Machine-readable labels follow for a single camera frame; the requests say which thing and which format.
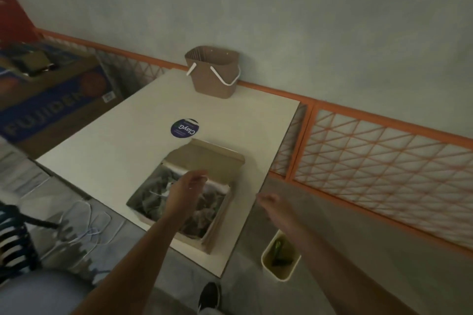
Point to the person's right hand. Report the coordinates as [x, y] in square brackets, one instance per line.
[279, 213]

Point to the person's left hand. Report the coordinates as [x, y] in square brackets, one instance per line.
[183, 196]

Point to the heap of tea bags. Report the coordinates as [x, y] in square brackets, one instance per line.
[148, 196]

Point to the green foil pouch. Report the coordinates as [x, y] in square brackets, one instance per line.
[281, 252]

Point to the beige paper box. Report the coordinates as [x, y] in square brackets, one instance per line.
[210, 156]

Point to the person's left forearm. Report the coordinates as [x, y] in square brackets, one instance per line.
[129, 270]

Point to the person's right forearm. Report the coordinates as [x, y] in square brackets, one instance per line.
[340, 278]

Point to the person's black shoe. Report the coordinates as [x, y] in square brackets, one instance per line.
[210, 296]

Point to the blue print cardboard box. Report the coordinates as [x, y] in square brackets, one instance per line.
[55, 111]

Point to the cream plastic bin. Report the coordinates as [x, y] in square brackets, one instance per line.
[268, 265]

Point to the round purple sticker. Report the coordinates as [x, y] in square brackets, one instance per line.
[184, 128]

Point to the orange mesh fence panel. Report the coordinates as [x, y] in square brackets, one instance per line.
[388, 170]
[125, 63]

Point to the brown plastic basket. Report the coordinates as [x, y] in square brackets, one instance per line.
[212, 82]

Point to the grey chair seat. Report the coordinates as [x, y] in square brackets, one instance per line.
[40, 294]

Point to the black white striped fabric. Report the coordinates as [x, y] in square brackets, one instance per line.
[14, 244]

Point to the black device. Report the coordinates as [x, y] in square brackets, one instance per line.
[33, 62]

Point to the red blue board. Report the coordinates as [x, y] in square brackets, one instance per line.
[13, 19]

